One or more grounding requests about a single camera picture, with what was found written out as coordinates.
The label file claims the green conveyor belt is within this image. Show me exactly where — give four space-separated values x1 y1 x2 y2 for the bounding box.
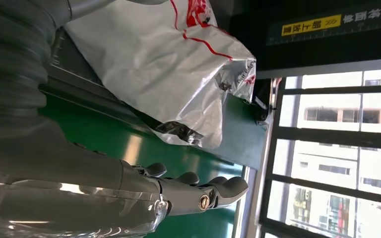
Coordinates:
38 94 245 238

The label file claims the small black device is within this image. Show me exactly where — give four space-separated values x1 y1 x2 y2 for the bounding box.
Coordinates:
252 78 276 126

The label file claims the ruler label with yellow strip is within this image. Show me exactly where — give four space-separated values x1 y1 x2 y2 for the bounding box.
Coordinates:
266 4 381 47

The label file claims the black window frame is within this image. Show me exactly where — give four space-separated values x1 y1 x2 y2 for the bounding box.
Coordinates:
258 58 381 238

